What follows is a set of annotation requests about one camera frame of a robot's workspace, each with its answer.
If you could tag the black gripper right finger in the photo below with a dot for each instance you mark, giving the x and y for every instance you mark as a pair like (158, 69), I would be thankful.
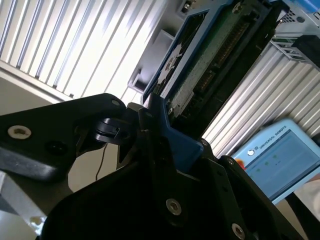
(250, 205)

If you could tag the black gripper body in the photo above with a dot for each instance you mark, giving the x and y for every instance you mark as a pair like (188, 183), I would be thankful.
(112, 212)

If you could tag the hard disk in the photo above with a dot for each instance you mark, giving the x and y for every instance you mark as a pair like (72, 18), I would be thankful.
(212, 50)

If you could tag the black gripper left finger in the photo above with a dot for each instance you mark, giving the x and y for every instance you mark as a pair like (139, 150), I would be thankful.
(50, 125)

